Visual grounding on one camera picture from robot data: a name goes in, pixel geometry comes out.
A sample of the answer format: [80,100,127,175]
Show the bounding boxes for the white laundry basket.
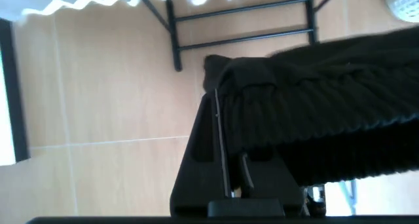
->
[384,0,419,24]

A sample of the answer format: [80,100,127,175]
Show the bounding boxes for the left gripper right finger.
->
[227,145,304,217]

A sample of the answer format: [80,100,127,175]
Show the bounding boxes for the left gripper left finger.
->
[169,88,232,217]

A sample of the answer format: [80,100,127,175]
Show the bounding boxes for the black shorts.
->
[202,26,419,187]

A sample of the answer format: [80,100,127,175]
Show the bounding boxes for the black clothes rack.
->
[132,0,343,72]

